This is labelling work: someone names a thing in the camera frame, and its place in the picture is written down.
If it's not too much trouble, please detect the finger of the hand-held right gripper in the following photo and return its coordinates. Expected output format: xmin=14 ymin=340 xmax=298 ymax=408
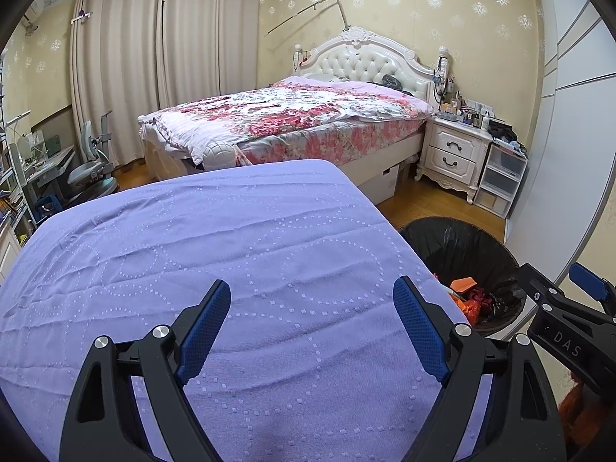
xmin=517 ymin=264 xmax=566 ymax=316
xmin=569 ymin=264 xmax=616 ymax=318

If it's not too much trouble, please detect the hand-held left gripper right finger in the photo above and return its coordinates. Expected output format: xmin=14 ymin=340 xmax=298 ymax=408
xmin=392 ymin=276 xmax=567 ymax=462

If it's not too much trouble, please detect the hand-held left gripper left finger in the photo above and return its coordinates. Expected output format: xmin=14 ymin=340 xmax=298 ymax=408
xmin=58 ymin=279 xmax=232 ymax=462

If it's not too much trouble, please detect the dark red cloth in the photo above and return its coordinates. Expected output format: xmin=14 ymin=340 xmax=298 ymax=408
xmin=474 ymin=286 xmax=499 ymax=321

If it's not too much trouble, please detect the black lined trash bin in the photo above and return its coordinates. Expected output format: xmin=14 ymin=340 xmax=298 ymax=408
xmin=399 ymin=218 xmax=527 ymax=338

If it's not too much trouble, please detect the clear plastic drawer unit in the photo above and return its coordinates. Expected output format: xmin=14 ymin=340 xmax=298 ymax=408
xmin=472 ymin=142 xmax=529 ymax=217

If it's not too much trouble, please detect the white wardrobe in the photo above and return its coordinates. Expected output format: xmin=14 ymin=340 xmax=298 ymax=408
xmin=503 ymin=0 xmax=616 ymax=299

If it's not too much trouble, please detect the white storage box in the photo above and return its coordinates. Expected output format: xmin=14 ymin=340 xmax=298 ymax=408
xmin=358 ymin=164 xmax=400 ymax=205

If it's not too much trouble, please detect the white nightstand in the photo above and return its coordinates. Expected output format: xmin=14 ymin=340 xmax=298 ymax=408
xmin=416 ymin=115 xmax=492 ymax=203

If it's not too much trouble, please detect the dark bag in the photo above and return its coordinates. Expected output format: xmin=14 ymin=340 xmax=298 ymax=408
xmin=488 ymin=120 xmax=523 ymax=147

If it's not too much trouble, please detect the cluster of nightstand toiletries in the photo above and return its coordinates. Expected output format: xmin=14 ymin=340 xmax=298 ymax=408
xmin=435 ymin=89 xmax=494 ymax=128

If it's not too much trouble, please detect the grey desk chair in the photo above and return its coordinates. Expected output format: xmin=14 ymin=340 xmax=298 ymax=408
xmin=67 ymin=110 xmax=120 ymax=203

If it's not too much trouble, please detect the grey study desk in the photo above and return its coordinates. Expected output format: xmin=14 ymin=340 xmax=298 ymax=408
xmin=19 ymin=144 xmax=75 ymax=213

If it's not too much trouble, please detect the pink floral quilt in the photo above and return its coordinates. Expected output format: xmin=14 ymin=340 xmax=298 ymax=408
xmin=139 ymin=76 xmax=434 ymax=167

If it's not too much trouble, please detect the cluttered bookshelf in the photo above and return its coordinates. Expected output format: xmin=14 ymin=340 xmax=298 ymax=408
xmin=0 ymin=120 xmax=30 ymax=251

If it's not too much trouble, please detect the white tufted bed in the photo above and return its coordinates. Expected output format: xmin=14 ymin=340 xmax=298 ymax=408
xmin=137 ymin=26 xmax=436 ymax=205

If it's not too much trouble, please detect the beige curtain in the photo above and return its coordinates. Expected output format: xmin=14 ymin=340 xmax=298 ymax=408
xmin=161 ymin=0 xmax=263 ymax=107
xmin=70 ymin=0 xmax=167 ymax=169

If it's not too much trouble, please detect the thin metal rod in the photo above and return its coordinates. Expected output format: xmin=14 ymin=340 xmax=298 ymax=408
xmin=266 ymin=0 xmax=350 ymax=37

